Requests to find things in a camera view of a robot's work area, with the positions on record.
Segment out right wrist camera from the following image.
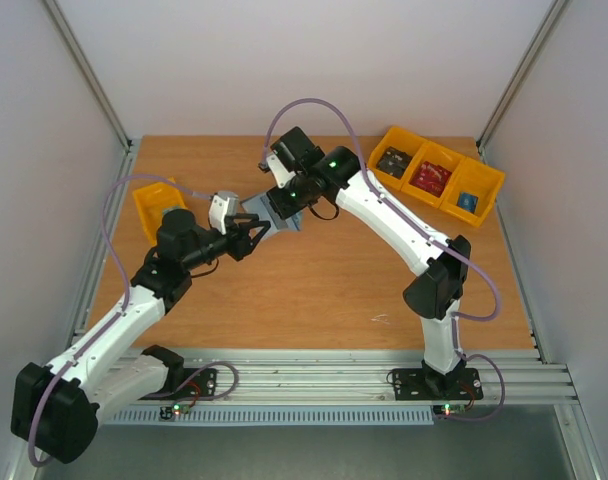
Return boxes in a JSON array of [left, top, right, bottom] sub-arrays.
[[258, 153, 295, 189]]

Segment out left circuit board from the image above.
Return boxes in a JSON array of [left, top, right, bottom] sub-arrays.
[[159, 403, 192, 421]]

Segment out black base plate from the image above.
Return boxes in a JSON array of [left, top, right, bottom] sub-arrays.
[[390, 368, 484, 401], [143, 367, 217, 401]]

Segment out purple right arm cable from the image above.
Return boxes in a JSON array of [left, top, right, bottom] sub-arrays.
[[261, 98, 508, 424]]

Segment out grey slotted cable duct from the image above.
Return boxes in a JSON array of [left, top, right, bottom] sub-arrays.
[[108, 405, 434, 427]]

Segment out black items in bin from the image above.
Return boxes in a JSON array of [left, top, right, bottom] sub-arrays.
[[376, 147, 412, 179]]

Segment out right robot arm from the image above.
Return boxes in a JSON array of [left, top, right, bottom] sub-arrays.
[[265, 127, 471, 399]]

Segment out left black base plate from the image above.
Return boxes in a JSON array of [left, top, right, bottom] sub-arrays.
[[143, 367, 217, 401]]

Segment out yellow three-compartment bin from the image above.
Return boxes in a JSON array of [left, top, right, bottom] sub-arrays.
[[367, 126, 505, 227]]

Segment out circuit board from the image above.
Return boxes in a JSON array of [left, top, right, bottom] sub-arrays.
[[433, 403, 469, 418], [159, 403, 192, 421]]

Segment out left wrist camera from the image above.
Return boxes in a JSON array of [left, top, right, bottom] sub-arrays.
[[208, 190, 239, 235]]

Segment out small yellow bin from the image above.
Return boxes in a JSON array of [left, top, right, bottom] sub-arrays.
[[132, 182, 186, 246]]

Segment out right circuit board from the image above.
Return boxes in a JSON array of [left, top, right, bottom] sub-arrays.
[[433, 403, 469, 418]]

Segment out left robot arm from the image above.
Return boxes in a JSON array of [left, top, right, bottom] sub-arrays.
[[11, 209, 271, 467]]

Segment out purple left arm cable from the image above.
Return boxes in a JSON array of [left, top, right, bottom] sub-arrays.
[[27, 173, 215, 469]]

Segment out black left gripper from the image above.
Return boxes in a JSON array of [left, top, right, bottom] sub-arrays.
[[184, 212, 272, 271]]

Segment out red cards in bin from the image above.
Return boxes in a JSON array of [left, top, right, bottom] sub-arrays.
[[410, 161, 452, 197]]

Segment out teal leather card holder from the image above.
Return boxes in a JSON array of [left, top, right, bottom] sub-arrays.
[[241, 192, 302, 242]]

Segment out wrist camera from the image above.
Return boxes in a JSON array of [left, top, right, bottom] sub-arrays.
[[258, 153, 295, 189], [208, 190, 239, 235]]

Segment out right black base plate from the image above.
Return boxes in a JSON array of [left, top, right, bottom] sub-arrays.
[[390, 368, 484, 401]]

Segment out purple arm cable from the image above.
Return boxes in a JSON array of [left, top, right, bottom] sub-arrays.
[[261, 98, 508, 424], [27, 173, 215, 469]]

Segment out blue card in bin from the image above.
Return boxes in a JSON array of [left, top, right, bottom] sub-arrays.
[[457, 192, 478, 213]]

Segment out aluminium frame rail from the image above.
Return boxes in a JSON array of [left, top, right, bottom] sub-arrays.
[[177, 348, 578, 406]]

